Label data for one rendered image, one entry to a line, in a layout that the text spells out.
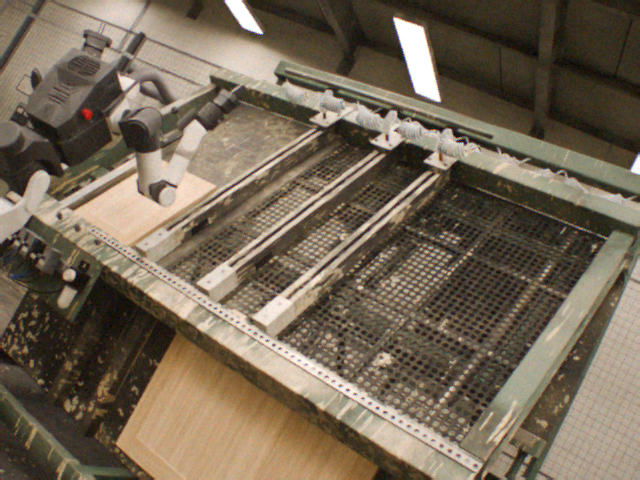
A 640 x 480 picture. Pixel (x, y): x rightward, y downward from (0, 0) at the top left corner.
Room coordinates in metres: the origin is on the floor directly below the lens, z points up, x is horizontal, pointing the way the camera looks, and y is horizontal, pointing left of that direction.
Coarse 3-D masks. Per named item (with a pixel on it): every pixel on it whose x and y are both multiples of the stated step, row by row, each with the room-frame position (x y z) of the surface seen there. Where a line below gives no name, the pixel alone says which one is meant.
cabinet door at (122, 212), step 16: (192, 176) 2.77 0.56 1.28; (112, 192) 2.74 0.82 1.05; (128, 192) 2.73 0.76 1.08; (176, 192) 2.70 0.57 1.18; (192, 192) 2.68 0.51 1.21; (208, 192) 2.68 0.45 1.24; (80, 208) 2.68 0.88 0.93; (96, 208) 2.67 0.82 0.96; (112, 208) 2.66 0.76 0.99; (128, 208) 2.65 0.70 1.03; (144, 208) 2.64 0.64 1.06; (160, 208) 2.63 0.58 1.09; (176, 208) 2.61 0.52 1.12; (96, 224) 2.58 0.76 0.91; (112, 224) 2.58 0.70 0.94; (128, 224) 2.57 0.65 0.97; (144, 224) 2.55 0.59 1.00; (160, 224) 2.55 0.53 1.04; (128, 240) 2.49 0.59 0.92
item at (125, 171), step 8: (224, 120) 3.13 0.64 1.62; (176, 144) 2.97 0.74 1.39; (160, 152) 2.92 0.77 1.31; (168, 152) 2.96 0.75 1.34; (120, 168) 2.83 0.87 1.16; (128, 168) 2.83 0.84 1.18; (136, 168) 2.86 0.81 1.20; (104, 176) 2.80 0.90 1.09; (112, 176) 2.79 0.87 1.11; (120, 176) 2.81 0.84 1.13; (128, 176) 2.84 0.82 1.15; (96, 184) 2.76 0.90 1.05; (104, 184) 2.76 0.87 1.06; (112, 184) 2.80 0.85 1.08; (80, 192) 2.73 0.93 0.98; (88, 192) 2.72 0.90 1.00; (96, 192) 2.75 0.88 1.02; (64, 200) 2.69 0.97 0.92; (72, 200) 2.69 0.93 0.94; (80, 200) 2.71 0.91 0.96; (88, 200) 2.74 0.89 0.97; (72, 208) 2.69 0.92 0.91
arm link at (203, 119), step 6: (192, 108) 2.40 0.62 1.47; (186, 114) 2.40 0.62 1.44; (192, 114) 2.39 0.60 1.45; (198, 114) 2.39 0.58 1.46; (204, 114) 2.38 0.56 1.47; (180, 120) 2.40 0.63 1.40; (186, 120) 2.39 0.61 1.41; (192, 120) 2.40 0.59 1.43; (198, 120) 2.39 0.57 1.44; (204, 120) 2.38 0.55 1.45; (210, 120) 2.39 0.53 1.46; (180, 126) 2.39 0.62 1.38; (204, 126) 2.40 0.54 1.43; (210, 126) 2.40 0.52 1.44; (216, 126) 2.42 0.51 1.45; (204, 132) 2.40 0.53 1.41
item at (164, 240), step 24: (312, 120) 2.85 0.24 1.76; (336, 120) 2.84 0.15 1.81; (288, 144) 2.79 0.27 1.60; (312, 144) 2.82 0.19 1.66; (264, 168) 2.67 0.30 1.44; (288, 168) 2.76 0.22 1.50; (216, 192) 2.57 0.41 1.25; (240, 192) 2.60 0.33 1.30; (192, 216) 2.47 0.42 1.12; (216, 216) 2.55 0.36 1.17; (144, 240) 2.39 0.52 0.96; (168, 240) 2.41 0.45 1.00
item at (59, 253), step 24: (24, 240) 2.46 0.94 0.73; (48, 240) 2.54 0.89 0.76; (0, 264) 2.47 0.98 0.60; (24, 264) 2.57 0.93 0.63; (48, 264) 2.37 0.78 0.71; (72, 264) 2.44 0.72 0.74; (96, 264) 2.38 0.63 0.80; (48, 288) 2.46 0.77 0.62; (72, 288) 2.33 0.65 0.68; (72, 312) 2.37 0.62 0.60
